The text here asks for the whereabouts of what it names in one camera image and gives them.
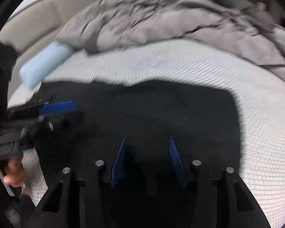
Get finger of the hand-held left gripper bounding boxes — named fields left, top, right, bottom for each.
left=37, top=100, right=78, bottom=116
left=38, top=113, right=85, bottom=135

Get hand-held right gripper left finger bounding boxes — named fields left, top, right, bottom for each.
left=26, top=137, right=127, bottom=228

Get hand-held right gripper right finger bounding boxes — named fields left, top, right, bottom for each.
left=169, top=138, right=272, bottom=228

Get black pants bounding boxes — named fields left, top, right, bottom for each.
left=34, top=79, right=243, bottom=228

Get person's left hand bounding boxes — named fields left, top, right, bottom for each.
left=0, top=154, right=26, bottom=188

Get light blue pillow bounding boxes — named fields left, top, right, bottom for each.
left=19, top=40, right=73, bottom=89

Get dark fuzzy cloth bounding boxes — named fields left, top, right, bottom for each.
left=0, top=40, right=18, bottom=130

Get beige padded headboard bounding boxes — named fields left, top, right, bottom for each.
left=0, top=0, right=111, bottom=100

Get white honeycomb mattress pad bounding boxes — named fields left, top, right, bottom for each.
left=7, top=39, right=285, bottom=228

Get grey blanket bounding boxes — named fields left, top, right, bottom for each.
left=55, top=0, right=285, bottom=88

